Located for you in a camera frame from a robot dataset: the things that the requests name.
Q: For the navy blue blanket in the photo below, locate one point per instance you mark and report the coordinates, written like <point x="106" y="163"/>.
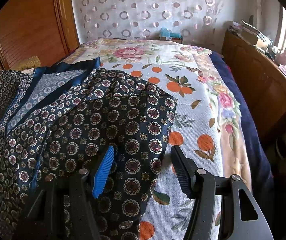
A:
<point x="261" y="174"/>

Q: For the white circle-patterned curtain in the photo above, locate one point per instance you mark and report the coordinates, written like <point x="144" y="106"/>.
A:
<point x="200" y="22"/>

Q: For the navy medallion-patterned silk shirt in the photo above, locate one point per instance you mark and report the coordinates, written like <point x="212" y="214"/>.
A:
<point x="61" y="119"/>

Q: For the stack of books and papers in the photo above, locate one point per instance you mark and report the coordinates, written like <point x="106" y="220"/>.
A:
<point x="250" y="34"/>

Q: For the wooden sideboard cabinet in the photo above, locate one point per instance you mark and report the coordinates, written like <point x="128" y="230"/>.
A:
<point x="263" y="87"/>

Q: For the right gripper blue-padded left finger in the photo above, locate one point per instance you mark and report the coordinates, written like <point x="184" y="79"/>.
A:
<point x="100" y="177"/>

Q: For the olive brown folded blanket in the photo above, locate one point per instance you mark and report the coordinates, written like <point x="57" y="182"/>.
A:
<point x="31" y="62"/>

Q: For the orange-print white bed sheet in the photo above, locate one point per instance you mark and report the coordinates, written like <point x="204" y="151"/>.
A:
<point x="154" y="107"/>

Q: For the pink figurine on sideboard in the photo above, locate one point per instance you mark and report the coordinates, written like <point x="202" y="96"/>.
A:
<point x="281" y="58"/>

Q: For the floral pink quilt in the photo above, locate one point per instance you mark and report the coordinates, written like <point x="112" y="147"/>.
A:
<point x="158" y="55"/>

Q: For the blue tissue box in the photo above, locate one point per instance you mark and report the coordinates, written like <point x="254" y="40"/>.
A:
<point x="167" y="35"/>

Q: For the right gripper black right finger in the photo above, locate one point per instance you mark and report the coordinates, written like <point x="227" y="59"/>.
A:
<point x="241" y="216"/>

